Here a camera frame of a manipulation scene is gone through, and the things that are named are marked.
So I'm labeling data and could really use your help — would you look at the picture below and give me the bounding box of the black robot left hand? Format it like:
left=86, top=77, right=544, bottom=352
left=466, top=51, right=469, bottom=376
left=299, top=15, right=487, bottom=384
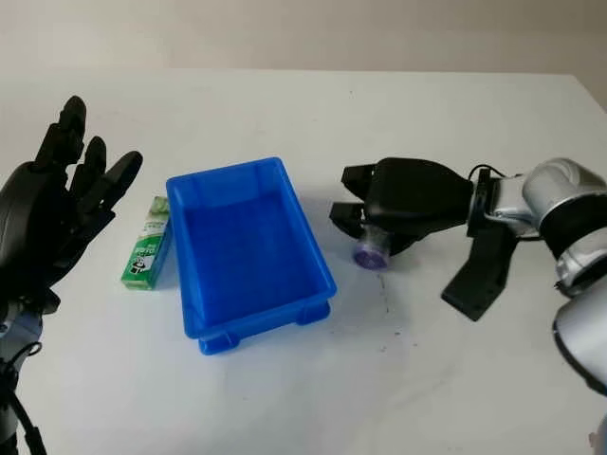
left=0, top=95, right=144, bottom=317

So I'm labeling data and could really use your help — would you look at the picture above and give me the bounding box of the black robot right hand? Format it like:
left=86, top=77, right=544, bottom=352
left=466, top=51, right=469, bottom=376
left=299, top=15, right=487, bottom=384
left=329, top=156, right=475, bottom=260

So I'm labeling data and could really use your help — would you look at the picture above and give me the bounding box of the green toothpaste box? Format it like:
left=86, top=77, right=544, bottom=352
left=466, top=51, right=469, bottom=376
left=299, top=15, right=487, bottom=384
left=120, top=194, right=173, bottom=291

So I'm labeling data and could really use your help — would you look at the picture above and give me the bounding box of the blue plastic tray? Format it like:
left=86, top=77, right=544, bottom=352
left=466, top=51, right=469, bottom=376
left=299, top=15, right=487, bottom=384
left=165, top=155, right=339, bottom=356

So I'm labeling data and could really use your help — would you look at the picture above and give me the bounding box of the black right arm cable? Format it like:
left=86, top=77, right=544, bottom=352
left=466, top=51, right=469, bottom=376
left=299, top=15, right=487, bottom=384
left=469, top=164, right=525, bottom=184

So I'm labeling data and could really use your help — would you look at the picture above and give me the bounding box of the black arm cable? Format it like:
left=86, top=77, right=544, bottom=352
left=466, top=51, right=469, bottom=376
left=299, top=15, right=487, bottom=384
left=0, top=340, right=48, bottom=455
left=469, top=164, right=525, bottom=184

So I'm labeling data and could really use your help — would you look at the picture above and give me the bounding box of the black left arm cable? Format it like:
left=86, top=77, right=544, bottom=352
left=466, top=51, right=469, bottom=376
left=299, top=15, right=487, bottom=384
left=0, top=340, right=48, bottom=455

